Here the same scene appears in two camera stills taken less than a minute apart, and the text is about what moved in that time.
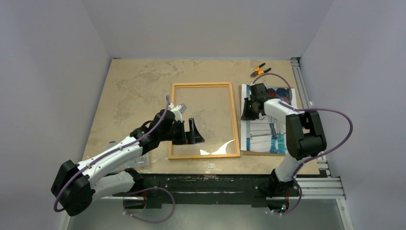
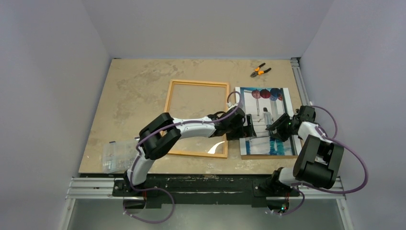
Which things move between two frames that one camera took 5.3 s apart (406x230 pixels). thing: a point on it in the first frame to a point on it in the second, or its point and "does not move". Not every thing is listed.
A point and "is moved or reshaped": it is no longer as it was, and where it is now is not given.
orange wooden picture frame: [234, 120] is moved or reshaped
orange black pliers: [257, 72] does not move
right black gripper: [251, 110] to [279, 130]
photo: [266, 135] does not move
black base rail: [258, 187] does not move
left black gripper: [185, 137] to [241, 134]
